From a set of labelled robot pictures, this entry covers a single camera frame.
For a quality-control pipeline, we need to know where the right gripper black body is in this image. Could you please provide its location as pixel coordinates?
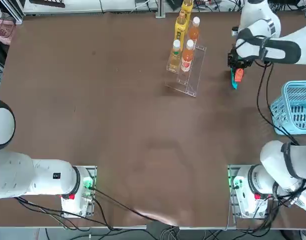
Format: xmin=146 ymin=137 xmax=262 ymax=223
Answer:
xmin=227 ymin=46 xmax=253 ymax=70

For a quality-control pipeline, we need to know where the clear acrylic stepped shelf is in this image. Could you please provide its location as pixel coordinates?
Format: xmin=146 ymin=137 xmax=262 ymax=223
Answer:
xmin=164 ymin=9 xmax=208 ymax=98

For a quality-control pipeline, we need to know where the light blue plastic basket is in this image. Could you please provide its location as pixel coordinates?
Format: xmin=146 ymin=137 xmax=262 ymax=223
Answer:
xmin=270 ymin=79 xmax=306 ymax=136

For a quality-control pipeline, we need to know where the pink plastic basket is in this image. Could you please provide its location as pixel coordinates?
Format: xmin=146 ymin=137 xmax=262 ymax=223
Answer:
xmin=0 ymin=19 xmax=16 ymax=46

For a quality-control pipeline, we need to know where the reddish drink bottle white cap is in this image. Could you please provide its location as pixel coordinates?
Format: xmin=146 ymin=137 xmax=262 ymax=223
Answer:
xmin=180 ymin=39 xmax=195 ymax=74

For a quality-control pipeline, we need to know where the orange drink bottle white cap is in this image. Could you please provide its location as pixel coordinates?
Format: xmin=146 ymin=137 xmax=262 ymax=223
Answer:
xmin=187 ymin=16 xmax=201 ymax=42

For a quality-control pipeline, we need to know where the pale yellow bottle white cap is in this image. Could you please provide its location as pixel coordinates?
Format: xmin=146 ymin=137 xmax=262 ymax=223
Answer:
xmin=168 ymin=39 xmax=182 ymax=72

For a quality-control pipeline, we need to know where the yellow drink bottle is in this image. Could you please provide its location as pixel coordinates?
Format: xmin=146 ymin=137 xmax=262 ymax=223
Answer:
xmin=180 ymin=0 xmax=194 ymax=19
xmin=174 ymin=11 xmax=190 ymax=43

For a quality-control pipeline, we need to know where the dark power adapter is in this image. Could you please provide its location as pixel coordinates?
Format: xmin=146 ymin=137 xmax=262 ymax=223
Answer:
xmin=167 ymin=0 xmax=183 ymax=10

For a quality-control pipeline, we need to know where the black slotted rack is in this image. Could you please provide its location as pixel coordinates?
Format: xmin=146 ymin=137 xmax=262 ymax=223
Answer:
xmin=29 ymin=0 xmax=66 ymax=8

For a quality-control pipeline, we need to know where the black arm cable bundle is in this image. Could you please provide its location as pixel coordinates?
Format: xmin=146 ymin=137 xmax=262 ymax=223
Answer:
xmin=256 ymin=34 xmax=306 ymax=208

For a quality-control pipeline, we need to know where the aluminium frame post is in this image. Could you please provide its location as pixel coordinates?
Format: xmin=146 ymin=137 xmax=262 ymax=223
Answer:
xmin=155 ymin=0 xmax=166 ymax=19

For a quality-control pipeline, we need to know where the black cable across table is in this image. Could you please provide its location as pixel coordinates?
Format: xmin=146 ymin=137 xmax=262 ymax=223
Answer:
xmin=91 ymin=186 xmax=180 ymax=228

